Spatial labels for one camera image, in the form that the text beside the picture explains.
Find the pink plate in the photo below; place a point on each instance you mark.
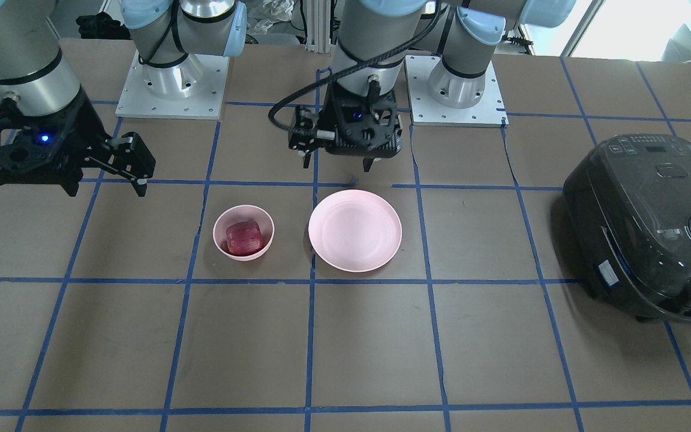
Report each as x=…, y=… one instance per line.
x=355, y=231

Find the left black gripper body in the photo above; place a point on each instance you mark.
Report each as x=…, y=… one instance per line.
x=302, y=133

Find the aluminium frame post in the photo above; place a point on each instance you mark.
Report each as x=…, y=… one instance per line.
x=317, y=26

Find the red apple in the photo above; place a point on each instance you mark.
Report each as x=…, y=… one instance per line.
x=244, y=238

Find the black rice cooker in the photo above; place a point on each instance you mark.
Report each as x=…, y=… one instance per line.
x=629, y=203

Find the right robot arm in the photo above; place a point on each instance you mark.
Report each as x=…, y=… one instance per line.
x=37, y=75

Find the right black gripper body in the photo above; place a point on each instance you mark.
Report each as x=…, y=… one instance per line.
x=89, y=129

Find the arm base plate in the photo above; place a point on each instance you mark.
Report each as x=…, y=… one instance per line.
x=440, y=98
x=194, y=89

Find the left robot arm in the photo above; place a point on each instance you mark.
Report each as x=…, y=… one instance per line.
x=445, y=50

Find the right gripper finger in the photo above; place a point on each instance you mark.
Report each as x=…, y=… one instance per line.
x=71, y=186
x=127, y=156

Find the pink bowl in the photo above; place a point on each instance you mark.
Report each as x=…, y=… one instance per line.
x=243, y=213

